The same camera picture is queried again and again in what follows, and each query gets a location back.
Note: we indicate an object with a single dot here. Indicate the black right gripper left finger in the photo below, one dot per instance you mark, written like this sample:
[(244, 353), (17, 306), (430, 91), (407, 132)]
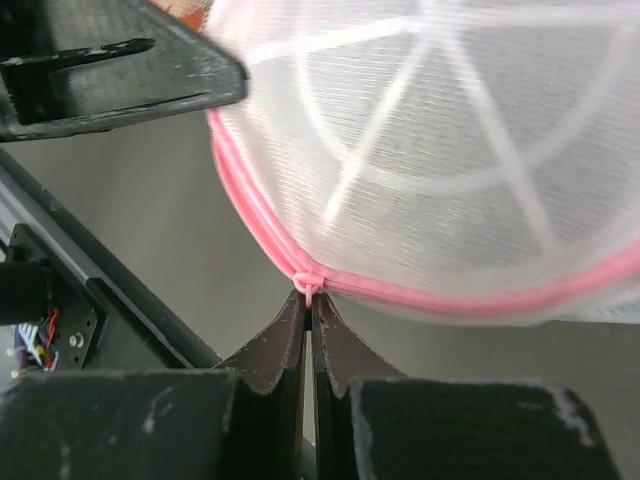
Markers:
[(241, 419)]

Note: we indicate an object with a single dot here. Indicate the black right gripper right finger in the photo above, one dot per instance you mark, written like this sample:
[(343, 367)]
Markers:
[(375, 422)]

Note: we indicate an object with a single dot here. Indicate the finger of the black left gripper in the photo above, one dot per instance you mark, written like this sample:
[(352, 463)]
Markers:
[(79, 67)]

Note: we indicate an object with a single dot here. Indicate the white mesh pink-trim laundry bag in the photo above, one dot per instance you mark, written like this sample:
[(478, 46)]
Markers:
[(474, 162)]

